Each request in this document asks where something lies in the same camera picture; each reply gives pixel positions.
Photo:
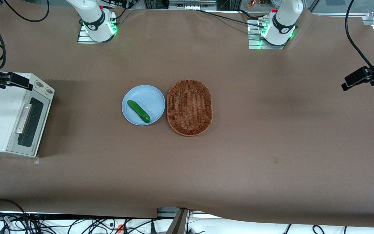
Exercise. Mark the light blue plate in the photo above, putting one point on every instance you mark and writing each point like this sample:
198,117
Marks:
148,97

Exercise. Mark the aluminium left arm base plate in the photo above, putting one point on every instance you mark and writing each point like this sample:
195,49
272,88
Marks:
254,44

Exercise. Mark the green cucumber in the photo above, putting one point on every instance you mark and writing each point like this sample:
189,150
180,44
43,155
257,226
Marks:
138,111

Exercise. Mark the aluminium right arm base plate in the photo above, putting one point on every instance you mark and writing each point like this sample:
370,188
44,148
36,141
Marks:
83,39

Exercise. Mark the clear tape piece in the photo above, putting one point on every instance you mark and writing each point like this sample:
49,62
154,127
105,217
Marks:
36,160

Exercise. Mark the round oven knob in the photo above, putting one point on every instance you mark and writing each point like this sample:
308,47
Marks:
38,85
48,91

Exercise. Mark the brown wicker basket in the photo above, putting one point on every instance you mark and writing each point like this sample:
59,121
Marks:
189,109

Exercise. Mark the aluminium frame beam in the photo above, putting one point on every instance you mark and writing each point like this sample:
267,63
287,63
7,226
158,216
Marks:
192,4

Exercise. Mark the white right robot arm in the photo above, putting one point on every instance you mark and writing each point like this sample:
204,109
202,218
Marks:
96,19

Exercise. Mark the grey camera stand post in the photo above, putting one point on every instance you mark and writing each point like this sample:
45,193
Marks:
180,222

